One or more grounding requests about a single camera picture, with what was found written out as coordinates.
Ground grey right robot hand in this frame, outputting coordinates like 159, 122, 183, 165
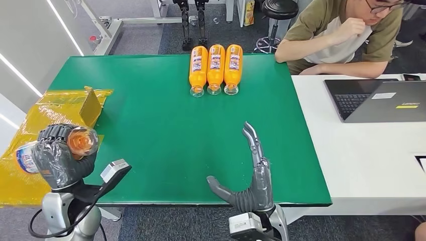
206, 121, 276, 214

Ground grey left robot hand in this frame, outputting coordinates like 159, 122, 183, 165
32, 124, 99, 191

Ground orange juice bottle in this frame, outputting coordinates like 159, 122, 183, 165
15, 126, 99, 174
224, 44, 244, 96
188, 46, 208, 98
206, 44, 226, 96

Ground yellow taped cardboard box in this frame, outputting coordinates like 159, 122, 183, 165
0, 86, 114, 207

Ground green table mat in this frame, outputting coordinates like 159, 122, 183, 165
49, 54, 333, 206

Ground grey laptop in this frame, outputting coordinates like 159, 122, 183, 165
324, 78, 426, 124

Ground black framed white panel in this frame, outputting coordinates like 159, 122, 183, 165
413, 153, 426, 174

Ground black robot leg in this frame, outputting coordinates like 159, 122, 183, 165
172, 0, 194, 52
194, 0, 209, 47

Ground person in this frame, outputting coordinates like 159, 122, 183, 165
275, 0, 413, 79

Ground yellow carton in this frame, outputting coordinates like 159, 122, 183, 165
243, 0, 255, 27

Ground black round stool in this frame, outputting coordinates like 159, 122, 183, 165
253, 0, 299, 54

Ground person's glasses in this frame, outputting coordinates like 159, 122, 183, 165
365, 0, 408, 14

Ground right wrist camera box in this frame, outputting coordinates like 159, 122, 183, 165
228, 212, 270, 241

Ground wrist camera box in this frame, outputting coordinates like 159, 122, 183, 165
228, 212, 270, 241
99, 158, 133, 192

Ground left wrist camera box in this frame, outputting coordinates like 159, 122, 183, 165
99, 158, 133, 192

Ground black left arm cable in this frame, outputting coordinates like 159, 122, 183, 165
28, 196, 100, 239

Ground white metal frame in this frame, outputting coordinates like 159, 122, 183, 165
79, 0, 234, 56

